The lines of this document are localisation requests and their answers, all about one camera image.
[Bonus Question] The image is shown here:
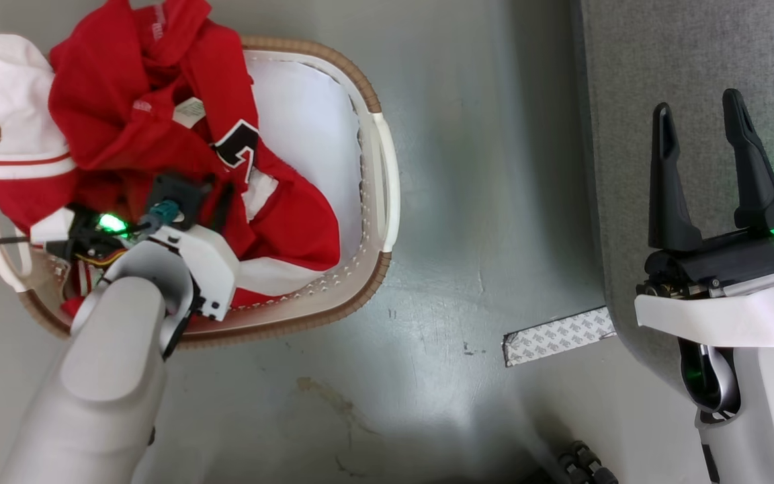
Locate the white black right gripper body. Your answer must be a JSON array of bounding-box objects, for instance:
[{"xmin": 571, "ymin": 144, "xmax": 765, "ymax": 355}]
[{"xmin": 634, "ymin": 216, "xmax": 774, "ymax": 348}]

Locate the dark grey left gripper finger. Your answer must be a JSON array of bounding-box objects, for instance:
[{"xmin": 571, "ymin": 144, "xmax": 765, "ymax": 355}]
[{"xmin": 215, "ymin": 180, "xmax": 235, "ymax": 233}]

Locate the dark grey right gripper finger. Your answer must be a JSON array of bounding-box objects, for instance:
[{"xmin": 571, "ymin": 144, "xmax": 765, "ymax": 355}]
[
  {"xmin": 722, "ymin": 88, "xmax": 774, "ymax": 233},
  {"xmin": 648, "ymin": 102, "xmax": 704, "ymax": 252}
]

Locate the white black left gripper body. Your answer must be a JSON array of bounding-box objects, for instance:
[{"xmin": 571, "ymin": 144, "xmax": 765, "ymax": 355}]
[{"xmin": 30, "ymin": 205, "xmax": 241, "ymax": 322}]

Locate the red white sports jersey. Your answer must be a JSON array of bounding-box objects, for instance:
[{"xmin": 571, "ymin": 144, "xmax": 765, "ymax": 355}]
[{"xmin": 0, "ymin": 0, "xmax": 342, "ymax": 318}]

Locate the white sheet basket liner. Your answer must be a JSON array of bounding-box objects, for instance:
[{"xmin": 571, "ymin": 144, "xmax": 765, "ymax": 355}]
[{"xmin": 247, "ymin": 59, "xmax": 363, "ymax": 259}]

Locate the white laundry basket brown rim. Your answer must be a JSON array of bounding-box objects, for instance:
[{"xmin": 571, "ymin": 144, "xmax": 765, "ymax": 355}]
[{"xmin": 0, "ymin": 36, "xmax": 402, "ymax": 348}]

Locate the grey printed tape strip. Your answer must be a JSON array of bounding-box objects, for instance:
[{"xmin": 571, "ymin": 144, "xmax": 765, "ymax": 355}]
[{"xmin": 503, "ymin": 306, "xmax": 617, "ymax": 368}]

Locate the black corrugated hose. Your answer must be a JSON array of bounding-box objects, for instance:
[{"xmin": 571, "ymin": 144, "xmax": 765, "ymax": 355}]
[{"xmin": 557, "ymin": 440, "xmax": 621, "ymax": 484}]

